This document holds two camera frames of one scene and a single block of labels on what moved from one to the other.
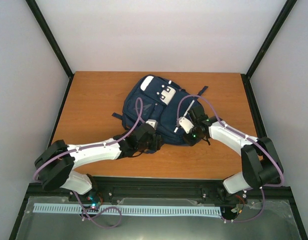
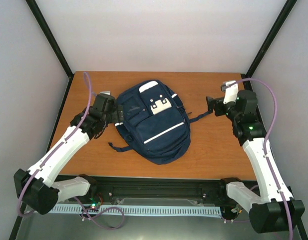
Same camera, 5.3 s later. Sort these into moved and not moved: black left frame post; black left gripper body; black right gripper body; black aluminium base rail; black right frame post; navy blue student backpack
Moved: black right gripper body; black left gripper body; navy blue student backpack
Not moved: black left frame post; black aluminium base rail; black right frame post
